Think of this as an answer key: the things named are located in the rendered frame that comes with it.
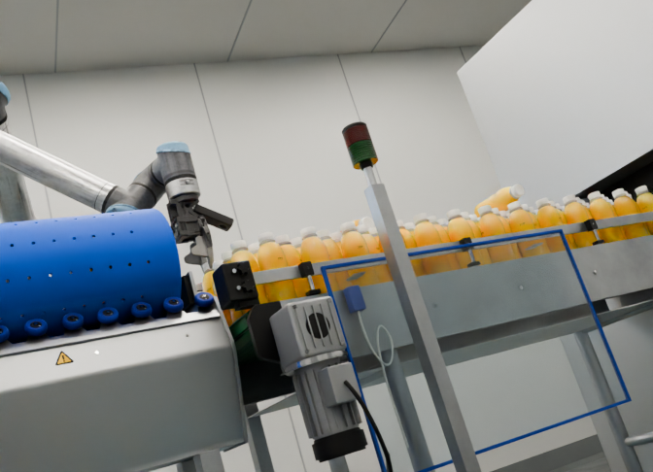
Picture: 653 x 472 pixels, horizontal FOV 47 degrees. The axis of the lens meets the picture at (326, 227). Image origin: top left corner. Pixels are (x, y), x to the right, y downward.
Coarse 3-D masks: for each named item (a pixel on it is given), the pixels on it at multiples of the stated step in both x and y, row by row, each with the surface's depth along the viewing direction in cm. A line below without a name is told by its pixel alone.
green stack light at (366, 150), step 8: (352, 144) 178; (360, 144) 178; (368, 144) 178; (352, 152) 178; (360, 152) 177; (368, 152) 177; (352, 160) 179; (360, 160) 177; (368, 160) 178; (376, 160) 180; (360, 168) 181
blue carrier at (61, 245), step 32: (0, 224) 164; (32, 224) 165; (64, 224) 167; (96, 224) 169; (128, 224) 172; (160, 224) 175; (0, 256) 155; (32, 256) 158; (64, 256) 161; (96, 256) 164; (128, 256) 167; (160, 256) 171; (0, 288) 153; (32, 288) 156; (64, 288) 160; (96, 288) 163; (128, 288) 167; (160, 288) 171; (0, 320) 154; (96, 320) 166; (128, 320) 172
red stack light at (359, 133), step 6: (354, 126) 179; (360, 126) 179; (366, 126) 181; (348, 132) 179; (354, 132) 179; (360, 132) 179; (366, 132) 179; (348, 138) 179; (354, 138) 178; (360, 138) 178; (366, 138) 179; (348, 144) 179
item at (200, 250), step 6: (198, 240) 200; (204, 240) 200; (198, 246) 199; (204, 246) 199; (192, 252) 197; (198, 252) 198; (204, 252) 199; (210, 252) 199; (210, 258) 198; (210, 264) 198
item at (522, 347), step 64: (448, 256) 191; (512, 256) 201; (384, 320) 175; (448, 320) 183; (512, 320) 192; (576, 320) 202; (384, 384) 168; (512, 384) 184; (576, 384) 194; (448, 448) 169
